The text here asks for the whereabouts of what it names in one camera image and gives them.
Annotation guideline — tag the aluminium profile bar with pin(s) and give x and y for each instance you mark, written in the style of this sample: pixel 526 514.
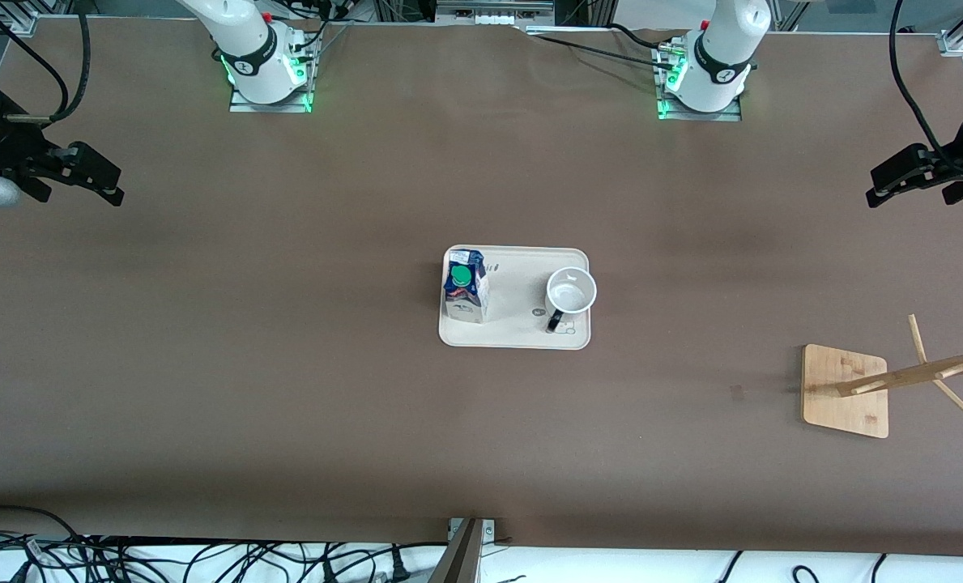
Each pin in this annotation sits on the aluminium profile bar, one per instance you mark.
pixel 461 559

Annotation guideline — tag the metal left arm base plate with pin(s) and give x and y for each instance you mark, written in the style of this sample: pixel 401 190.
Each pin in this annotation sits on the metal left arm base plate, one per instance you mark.
pixel 728 116

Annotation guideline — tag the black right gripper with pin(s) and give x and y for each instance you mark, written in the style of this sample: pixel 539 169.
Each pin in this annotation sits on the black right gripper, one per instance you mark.
pixel 5 146

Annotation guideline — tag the wooden cup hanging rack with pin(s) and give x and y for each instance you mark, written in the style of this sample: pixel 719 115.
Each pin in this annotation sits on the wooden cup hanging rack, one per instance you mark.
pixel 845 397

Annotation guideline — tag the beige rectangular serving tray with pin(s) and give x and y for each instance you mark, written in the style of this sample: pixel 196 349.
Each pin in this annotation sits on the beige rectangular serving tray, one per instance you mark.
pixel 513 316

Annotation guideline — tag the grey power strip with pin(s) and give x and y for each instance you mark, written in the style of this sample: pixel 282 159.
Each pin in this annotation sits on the grey power strip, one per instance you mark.
pixel 493 14

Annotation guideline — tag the small metal corner bracket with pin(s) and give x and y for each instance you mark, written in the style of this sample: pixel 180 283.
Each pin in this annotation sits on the small metal corner bracket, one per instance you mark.
pixel 489 530

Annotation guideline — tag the blue milk carton green cap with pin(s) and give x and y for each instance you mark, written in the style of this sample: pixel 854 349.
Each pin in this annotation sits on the blue milk carton green cap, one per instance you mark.
pixel 465 295

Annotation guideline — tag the brown table cover sheet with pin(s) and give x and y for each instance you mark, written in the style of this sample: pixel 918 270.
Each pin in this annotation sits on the brown table cover sheet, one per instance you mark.
pixel 287 421

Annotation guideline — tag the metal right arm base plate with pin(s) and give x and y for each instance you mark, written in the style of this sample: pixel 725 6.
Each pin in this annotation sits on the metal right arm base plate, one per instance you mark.
pixel 242 105

